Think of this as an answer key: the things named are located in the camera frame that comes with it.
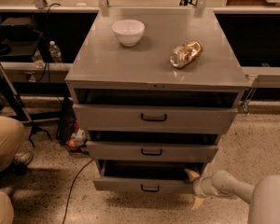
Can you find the grey drawer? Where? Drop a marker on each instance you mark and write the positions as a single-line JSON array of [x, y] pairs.
[[147, 176], [127, 151], [154, 119]]

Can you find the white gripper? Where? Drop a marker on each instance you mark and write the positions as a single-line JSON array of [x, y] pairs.
[[199, 186]]

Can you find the person's beige knee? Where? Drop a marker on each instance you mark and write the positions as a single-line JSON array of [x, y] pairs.
[[6, 209]]

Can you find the black side table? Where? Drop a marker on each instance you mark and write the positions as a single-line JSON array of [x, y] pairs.
[[19, 38]]

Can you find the grey middle drawer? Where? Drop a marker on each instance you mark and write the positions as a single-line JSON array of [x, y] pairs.
[[127, 151]]

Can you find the white ceramic bowl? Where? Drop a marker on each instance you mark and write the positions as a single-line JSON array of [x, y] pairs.
[[128, 32]]

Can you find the black tripod stand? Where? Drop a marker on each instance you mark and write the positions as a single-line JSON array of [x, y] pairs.
[[13, 98]]

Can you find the grey top drawer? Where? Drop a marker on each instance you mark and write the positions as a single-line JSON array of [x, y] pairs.
[[154, 119]]

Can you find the grey metal drawer cabinet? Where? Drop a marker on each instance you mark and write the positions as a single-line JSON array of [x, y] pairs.
[[108, 73]]

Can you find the red white items pile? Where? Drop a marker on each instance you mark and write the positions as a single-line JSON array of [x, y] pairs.
[[77, 139]]

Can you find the clear plastic water bottle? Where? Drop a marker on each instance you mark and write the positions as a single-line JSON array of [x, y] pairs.
[[55, 52]]

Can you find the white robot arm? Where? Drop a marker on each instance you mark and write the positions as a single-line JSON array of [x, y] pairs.
[[263, 198]]

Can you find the grey bottom drawer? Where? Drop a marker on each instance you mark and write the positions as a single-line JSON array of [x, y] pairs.
[[147, 176]]

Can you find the grey sneaker shoe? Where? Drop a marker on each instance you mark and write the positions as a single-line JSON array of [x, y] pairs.
[[23, 158]]

